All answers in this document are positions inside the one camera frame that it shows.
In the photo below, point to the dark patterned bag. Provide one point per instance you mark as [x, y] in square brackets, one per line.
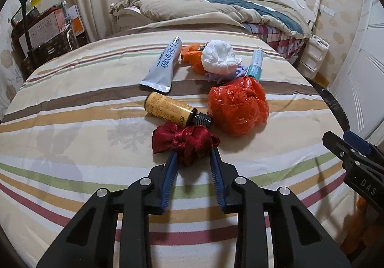
[57, 49]

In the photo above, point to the white door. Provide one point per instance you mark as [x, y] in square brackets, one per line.
[360, 76]

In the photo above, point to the red satin cloth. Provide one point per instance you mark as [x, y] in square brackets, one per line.
[186, 142]

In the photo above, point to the brown cardboard box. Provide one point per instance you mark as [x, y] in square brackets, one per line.
[45, 26]

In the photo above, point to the black hand cart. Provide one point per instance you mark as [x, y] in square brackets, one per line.
[25, 15]

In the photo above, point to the orange package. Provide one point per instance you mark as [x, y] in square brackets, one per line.
[192, 56]

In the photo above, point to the white plastic bag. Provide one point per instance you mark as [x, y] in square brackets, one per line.
[219, 56]

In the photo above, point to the plaid bed sheet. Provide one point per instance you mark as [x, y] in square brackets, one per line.
[276, 40]

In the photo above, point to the silver tube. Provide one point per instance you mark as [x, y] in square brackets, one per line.
[160, 68]

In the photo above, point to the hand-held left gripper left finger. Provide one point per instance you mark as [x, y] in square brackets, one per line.
[169, 173]

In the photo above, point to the purple cloth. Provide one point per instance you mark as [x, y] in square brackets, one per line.
[237, 73]

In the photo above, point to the red plastic bag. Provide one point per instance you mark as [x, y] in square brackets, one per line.
[240, 106]

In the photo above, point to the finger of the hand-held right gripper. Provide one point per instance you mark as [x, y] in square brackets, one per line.
[342, 148]
[358, 139]

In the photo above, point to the teal and white tube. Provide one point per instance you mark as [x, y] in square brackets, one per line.
[255, 65]

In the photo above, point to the striped sheet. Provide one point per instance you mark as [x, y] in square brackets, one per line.
[90, 121]

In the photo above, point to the white and orange box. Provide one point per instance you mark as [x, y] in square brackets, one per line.
[73, 20]

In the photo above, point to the beige and teal duvet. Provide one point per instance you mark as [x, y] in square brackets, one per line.
[195, 9]

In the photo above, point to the orange cloth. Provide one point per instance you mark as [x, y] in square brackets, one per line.
[366, 226]

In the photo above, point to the white wall-mounted strip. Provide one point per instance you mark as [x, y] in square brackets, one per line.
[327, 10]

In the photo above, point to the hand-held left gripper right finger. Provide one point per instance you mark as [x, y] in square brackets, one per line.
[218, 178]

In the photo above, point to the amber bottle with black cap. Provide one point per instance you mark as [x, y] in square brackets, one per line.
[168, 107]

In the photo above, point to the white plastic drawer unit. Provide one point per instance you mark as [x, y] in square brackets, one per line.
[312, 58]

